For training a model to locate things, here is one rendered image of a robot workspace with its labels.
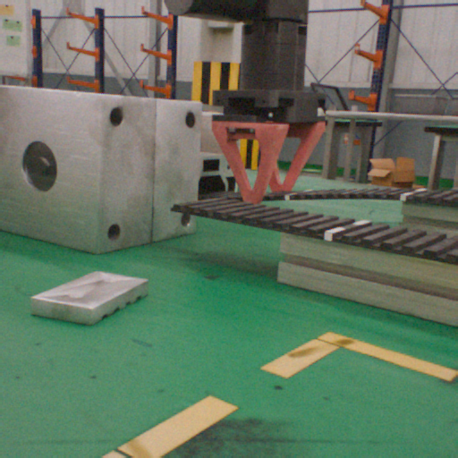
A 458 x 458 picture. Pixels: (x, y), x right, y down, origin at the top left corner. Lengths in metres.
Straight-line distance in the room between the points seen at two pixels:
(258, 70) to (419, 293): 0.29
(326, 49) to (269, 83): 8.54
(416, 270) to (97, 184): 0.19
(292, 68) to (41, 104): 0.23
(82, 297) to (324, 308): 0.12
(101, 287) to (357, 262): 0.13
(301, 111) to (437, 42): 7.96
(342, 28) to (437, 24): 1.25
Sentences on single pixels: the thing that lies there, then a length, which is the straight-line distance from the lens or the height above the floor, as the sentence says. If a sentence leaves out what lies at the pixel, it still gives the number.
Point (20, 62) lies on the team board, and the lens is 6.12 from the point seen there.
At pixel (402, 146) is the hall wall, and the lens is 8.56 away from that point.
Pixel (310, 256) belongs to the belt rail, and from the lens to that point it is 0.34.
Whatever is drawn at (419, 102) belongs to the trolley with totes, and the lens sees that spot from 3.58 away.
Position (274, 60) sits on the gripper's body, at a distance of 0.55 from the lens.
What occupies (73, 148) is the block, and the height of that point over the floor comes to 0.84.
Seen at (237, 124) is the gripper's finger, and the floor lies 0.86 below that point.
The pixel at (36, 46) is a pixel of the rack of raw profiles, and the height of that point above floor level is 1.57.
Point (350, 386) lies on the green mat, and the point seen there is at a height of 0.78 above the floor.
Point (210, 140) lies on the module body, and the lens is 0.65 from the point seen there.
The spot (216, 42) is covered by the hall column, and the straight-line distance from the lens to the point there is 4.05.
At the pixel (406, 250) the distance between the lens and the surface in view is 0.31.
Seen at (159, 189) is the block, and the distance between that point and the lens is 0.42.
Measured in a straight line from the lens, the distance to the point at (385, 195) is 0.52.
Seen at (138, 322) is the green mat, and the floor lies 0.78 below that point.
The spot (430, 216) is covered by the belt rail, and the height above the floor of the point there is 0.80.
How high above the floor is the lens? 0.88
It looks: 12 degrees down
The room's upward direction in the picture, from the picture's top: 4 degrees clockwise
